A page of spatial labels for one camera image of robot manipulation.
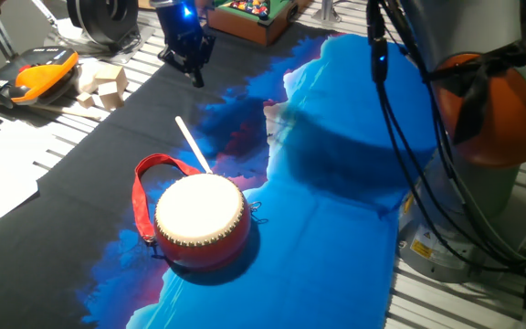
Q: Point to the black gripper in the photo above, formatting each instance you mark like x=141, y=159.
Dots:
x=178, y=27

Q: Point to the pale wooden drumstick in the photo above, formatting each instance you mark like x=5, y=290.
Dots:
x=192, y=144

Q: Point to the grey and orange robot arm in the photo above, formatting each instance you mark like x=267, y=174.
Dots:
x=473, y=196

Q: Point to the red drum with white head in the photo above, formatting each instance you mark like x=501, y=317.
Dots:
x=199, y=215

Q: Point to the miniature pool table toy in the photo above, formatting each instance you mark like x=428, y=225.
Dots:
x=254, y=23

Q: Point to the large pale wooden block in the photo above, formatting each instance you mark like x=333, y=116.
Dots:
x=110, y=75

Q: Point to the medium pale wooden block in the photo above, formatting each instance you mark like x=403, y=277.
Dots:
x=110, y=96

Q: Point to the black round fan housing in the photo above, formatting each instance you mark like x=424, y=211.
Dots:
x=103, y=20

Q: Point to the white rounded object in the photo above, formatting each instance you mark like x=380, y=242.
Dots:
x=86, y=75

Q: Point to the small pale wooden block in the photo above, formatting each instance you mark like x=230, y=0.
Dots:
x=85, y=100

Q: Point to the thin wooden stick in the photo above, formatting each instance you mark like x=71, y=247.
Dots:
x=66, y=111

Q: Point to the silver metal rod device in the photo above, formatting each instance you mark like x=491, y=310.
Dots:
x=46, y=13

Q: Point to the orange and black teach pendant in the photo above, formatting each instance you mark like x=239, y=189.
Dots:
x=34, y=75

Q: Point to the blue and black printed cloth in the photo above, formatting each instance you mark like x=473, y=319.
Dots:
x=318, y=256

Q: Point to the silver metal post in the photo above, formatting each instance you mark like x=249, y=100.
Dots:
x=327, y=11

